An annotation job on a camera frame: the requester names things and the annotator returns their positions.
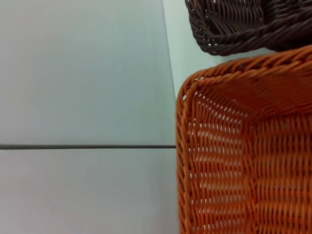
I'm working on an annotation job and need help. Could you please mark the dark brown woven basket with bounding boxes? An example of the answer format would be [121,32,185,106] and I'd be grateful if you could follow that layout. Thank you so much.
[184,0,312,57]

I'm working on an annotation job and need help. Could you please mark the orange woven plastic basket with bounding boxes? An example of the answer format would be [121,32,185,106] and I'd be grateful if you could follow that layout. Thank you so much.
[175,47,312,234]

